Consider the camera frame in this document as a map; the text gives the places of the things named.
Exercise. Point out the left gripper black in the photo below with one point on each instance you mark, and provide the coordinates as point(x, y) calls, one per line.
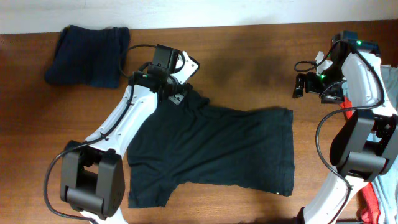
point(177, 96)

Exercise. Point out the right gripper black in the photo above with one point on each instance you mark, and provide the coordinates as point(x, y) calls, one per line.
point(336, 96)

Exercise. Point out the black t-shirt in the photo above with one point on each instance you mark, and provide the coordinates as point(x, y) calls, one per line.
point(203, 144)

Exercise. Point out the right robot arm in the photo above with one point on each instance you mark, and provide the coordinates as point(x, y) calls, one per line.
point(366, 146)

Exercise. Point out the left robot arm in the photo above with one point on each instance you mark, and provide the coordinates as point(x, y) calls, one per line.
point(92, 177)

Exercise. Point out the folded navy blue garment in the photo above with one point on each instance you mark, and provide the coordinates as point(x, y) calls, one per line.
point(91, 57)

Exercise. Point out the light blue garment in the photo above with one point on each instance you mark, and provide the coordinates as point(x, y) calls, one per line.
point(385, 186)

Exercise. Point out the red garment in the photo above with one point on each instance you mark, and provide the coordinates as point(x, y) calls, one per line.
point(371, 212)

